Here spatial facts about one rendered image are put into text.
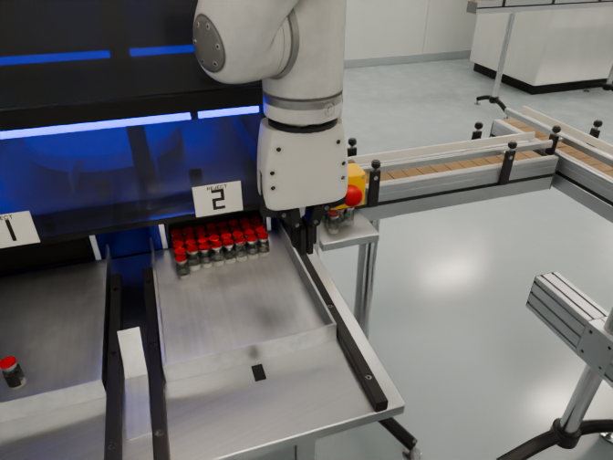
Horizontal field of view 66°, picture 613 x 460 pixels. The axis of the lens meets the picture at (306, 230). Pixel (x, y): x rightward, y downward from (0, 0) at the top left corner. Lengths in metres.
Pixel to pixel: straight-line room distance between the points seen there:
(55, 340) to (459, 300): 1.78
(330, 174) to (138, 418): 0.41
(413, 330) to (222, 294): 1.33
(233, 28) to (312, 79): 0.11
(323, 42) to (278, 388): 0.46
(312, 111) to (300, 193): 0.10
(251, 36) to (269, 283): 0.56
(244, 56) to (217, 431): 0.47
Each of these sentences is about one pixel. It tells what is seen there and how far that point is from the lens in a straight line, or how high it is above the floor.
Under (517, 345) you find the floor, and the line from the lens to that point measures 2.15.
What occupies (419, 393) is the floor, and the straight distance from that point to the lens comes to 1.87.
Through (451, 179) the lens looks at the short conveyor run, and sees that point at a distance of 1.19.
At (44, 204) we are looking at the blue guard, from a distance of 0.87.
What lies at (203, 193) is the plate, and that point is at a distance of 0.85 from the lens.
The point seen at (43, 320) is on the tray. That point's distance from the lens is 0.91.
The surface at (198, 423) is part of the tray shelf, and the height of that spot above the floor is 0.88.
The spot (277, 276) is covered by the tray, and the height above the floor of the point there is 0.88.
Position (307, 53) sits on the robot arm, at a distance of 0.46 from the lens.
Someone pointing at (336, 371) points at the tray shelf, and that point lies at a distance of 0.73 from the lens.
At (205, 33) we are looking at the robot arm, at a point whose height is 1.36.
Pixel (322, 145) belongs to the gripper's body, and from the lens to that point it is 0.52.
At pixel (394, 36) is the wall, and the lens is 6.16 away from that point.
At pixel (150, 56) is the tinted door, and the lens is 0.78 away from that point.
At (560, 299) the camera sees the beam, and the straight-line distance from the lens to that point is 1.53.
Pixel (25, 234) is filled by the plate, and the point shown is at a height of 1.01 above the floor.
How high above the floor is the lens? 1.43
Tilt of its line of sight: 33 degrees down
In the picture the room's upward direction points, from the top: straight up
